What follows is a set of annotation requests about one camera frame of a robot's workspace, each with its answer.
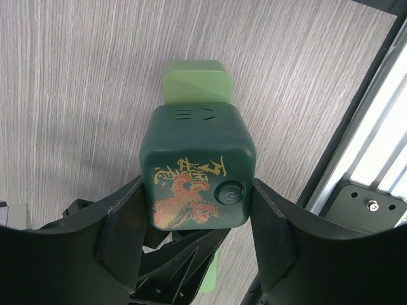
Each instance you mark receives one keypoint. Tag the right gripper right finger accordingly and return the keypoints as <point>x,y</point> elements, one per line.
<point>305,259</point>

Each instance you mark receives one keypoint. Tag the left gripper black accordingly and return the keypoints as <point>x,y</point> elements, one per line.
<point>174,273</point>

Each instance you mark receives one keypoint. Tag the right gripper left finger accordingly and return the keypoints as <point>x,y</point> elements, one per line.
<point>89,257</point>

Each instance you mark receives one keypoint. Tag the green patterned cube adapter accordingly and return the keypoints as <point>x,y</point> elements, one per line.
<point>234,194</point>

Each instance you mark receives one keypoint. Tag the green power strip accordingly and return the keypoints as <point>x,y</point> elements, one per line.
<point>197,82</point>

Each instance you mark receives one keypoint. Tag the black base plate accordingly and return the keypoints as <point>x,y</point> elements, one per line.
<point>362,208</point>

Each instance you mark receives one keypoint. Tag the aluminium frame rail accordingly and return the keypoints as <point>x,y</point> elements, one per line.
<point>369,146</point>

